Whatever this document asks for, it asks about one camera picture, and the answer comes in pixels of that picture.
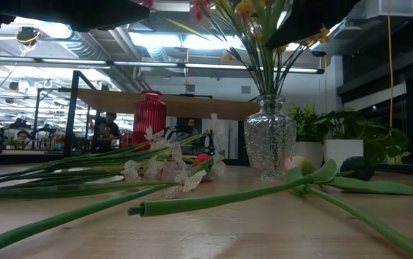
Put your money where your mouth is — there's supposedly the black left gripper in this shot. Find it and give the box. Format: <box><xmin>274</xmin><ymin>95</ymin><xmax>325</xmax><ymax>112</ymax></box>
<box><xmin>0</xmin><ymin>0</ymin><xmax>152</xmax><ymax>32</ymax></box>

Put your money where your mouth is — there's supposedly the yellow artificial flower bunch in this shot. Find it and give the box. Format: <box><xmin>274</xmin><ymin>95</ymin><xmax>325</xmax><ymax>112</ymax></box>
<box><xmin>220</xmin><ymin>0</ymin><xmax>332</xmax><ymax>96</ymax></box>

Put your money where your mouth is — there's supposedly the pink artificial flower bunch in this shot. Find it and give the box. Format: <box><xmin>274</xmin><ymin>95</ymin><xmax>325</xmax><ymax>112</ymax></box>
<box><xmin>140</xmin><ymin>0</ymin><xmax>276</xmax><ymax>96</ymax></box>

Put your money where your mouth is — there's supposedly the red ribbed glass vase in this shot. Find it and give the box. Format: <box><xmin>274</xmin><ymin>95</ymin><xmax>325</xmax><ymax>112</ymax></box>
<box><xmin>132</xmin><ymin>90</ymin><xmax>167</xmax><ymax>151</ymax></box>

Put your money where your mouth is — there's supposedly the clear cut-glass vase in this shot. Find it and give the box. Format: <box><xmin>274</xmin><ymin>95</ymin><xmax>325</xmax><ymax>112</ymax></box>
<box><xmin>243</xmin><ymin>94</ymin><xmax>297</xmax><ymax>180</ymax></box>

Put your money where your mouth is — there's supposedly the pink artificial tulip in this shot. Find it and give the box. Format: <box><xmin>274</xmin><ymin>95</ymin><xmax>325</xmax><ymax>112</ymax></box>
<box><xmin>281</xmin><ymin>155</ymin><xmax>413</xmax><ymax>259</ymax></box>

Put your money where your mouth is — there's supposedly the white artificial flower bunch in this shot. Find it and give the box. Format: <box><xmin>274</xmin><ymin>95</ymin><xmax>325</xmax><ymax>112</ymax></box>
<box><xmin>0</xmin><ymin>113</ymin><xmax>227</xmax><ymax>199</ymax></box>

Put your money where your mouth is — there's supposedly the red artificial tulip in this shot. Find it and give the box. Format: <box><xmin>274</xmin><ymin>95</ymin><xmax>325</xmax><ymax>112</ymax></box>
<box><xmin>0</xmin><ymin>153</ymin><xmax>214</xmax><ymax>259</ymax></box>

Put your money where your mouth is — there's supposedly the wooden shelf with black legs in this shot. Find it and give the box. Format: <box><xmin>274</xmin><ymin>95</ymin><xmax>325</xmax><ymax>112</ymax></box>
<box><xmin>62</xmin><ymin>70</ymin><xmax>261</xmax><ymax>159</ymax></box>

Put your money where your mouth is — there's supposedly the long overhead light bar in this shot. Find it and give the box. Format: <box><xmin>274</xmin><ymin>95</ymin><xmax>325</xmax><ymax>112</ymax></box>
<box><xmin>0</xmin><ymin>55</ymin><xmax>325</xmax><ymax>75</ymax></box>

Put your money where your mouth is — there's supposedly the white ceiling air unit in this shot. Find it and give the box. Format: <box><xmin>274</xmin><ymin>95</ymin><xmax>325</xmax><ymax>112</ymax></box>
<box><xmin>346</xmin><ymin>0</ymin><xmax>413</xmax><ymax>21</ymax></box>

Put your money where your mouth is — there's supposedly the black ceiling dome device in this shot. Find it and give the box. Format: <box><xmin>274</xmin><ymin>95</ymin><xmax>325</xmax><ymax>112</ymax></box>
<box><xmin>15</xmin><ymin>27</ymin><xmax>42</xmax><ymax>47</ymax></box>

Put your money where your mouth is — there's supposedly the small-leaf potted plant white pot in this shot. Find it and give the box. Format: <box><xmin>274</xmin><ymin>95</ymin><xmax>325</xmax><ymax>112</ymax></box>
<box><xmin>287</xmin><ymin>104</ymin><xmax>325</xmax><ymax>170</ymax></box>

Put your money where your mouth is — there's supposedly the person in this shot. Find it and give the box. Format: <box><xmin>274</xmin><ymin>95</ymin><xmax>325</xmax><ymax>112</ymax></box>
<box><xmin>186</xmin><ymin>118</ymin><xmax>200</xmax><ymax>137</ymax></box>
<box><xmin>15</xmin><ymin>129</ymin><xmax>31</xmax><ymax>149</ymax></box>
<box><xmin>96</xmin><ymin>112</ymin><xmax>121</xmax><ymax>152</ymax></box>

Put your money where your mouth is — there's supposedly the broad-leaf potted plant white pot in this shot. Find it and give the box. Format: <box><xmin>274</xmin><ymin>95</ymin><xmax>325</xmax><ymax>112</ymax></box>
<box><xmin>317</xmin><ymin>109</ymin><xmax>412</xmax><ymax>168</ymax></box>

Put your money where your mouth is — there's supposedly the silver ventilation duct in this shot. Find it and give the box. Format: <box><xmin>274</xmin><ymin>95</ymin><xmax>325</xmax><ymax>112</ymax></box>
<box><xmin>58</xmin><ymin>30</ymin><xmax>146</xmax><ymax>91</ymax></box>

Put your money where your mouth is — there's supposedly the yellow extension cable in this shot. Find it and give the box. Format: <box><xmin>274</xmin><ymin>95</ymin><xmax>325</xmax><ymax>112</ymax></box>
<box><xmin>387</xmin><ymin>14</ymin><xmax>394</xmax><ymax>129</ymax></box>

